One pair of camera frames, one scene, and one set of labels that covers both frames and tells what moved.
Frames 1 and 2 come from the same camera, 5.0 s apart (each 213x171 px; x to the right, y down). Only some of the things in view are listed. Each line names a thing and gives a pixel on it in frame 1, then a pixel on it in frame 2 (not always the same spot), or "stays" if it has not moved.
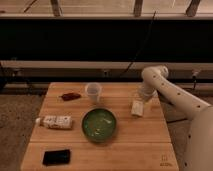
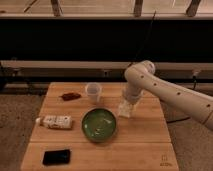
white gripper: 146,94 -> 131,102
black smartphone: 53,157 stays
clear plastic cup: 93,89 stays
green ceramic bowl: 98,124 stays
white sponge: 137,108 -> 124,109
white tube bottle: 56,121 stays
